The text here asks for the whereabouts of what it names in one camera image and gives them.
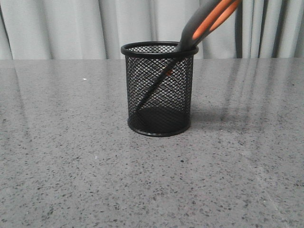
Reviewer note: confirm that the grey orange handled scissors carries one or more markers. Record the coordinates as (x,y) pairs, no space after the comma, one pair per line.
(205,20)

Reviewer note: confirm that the black mesh pen bucket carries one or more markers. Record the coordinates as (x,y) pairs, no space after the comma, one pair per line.
(159,86)

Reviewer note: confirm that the grey pleated curtain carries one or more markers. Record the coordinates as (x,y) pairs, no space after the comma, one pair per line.
(96,29)

